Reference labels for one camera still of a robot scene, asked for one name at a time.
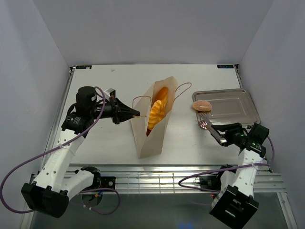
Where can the metal bread tongs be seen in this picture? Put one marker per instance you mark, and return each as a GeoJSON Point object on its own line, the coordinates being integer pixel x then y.
{"type": "Point", "coordinates": [205, 123]}

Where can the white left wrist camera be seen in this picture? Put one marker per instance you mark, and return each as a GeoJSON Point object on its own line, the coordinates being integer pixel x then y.
{"type": "Point", "coordinates": [110, 92]}

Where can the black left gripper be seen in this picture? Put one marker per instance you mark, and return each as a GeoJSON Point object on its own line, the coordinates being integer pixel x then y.
{"type": "Point", "coordinates": [120, 112]}

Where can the aluminium frame rail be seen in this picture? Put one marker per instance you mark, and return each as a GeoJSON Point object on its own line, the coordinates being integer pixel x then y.
{"type": "Point", "coordinates": [152, 179]}

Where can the long baguette fake bread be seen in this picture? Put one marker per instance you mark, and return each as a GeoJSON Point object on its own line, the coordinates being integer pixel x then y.
{"type": "Point", "coordinates": [162, 95]}

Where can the ring shaped fake bread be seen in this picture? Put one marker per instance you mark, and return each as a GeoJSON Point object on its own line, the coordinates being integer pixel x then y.
{"type": "Point", "coordinates": [157, 113]}

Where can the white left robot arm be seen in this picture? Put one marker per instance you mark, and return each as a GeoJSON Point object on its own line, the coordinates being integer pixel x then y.
{"type": "Point", "coordinates": [49, 193]}

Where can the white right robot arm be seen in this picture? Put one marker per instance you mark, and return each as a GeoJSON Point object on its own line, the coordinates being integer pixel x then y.
{"type": "Point", "coordinates": [235, 204]}

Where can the beige paper bag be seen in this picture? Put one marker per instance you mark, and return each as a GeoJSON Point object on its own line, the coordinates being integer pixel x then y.
{"type": "Point", "coordinates": [150, 142]}

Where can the metal baking tray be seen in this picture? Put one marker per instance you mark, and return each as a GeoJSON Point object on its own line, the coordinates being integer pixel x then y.
{"type": "Point", "coordinates": [229, 106]}

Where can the pink sugared fake doughnut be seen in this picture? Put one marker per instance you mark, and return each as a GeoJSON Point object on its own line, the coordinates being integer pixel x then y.
{"type": "Point", "coordinates": [202, 106]}

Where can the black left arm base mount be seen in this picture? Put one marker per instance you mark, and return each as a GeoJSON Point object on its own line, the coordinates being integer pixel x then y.
{"type": "Point", "coordinates": [102, 182]}

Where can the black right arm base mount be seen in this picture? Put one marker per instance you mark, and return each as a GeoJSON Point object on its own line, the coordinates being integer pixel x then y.
{"type": "Point", "coordinates": [211, 182]}

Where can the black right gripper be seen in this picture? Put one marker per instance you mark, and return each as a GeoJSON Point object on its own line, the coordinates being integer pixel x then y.
{"type": "Point", "coordinates": [230, 126]}

